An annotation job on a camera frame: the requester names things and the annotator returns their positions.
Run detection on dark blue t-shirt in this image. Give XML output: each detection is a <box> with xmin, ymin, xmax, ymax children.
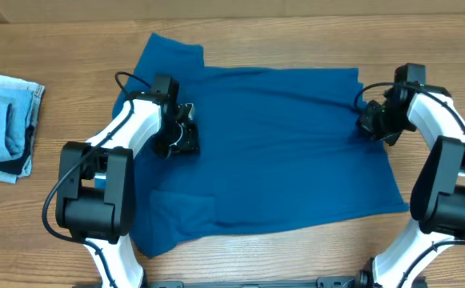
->
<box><xmin>126</xmin><ymin>34</ymin><xmax>408</xmax><ymax>258</ymax></box>

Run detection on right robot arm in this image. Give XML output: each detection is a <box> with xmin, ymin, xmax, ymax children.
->
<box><xmin>347</xmin><ymin>63</ymin><xmax>465</xmax><ymax>287</ymax></box>

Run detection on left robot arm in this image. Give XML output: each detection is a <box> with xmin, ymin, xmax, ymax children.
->
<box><xmin>42</xmin><ymin>75</ymin><xmax>200</xmax><ymax>287</ymax></box>

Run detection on folded black garment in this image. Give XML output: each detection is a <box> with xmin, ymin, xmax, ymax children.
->
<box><xmin>0</xmin><ymin>125</ymin><xmax>34</xmax><ymax>175</ymax></box>

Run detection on folded light blue jeans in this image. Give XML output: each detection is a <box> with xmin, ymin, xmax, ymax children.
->
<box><xmin>0</xmin><ymin>75</ymin><xmax>45</xmax><ymax>184</ymax></box>

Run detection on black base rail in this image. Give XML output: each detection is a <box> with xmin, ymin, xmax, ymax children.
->
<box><xmin>146</xmin><ymin>277</ymin><xmax>354</xmax><ymax>288</ymax></box>

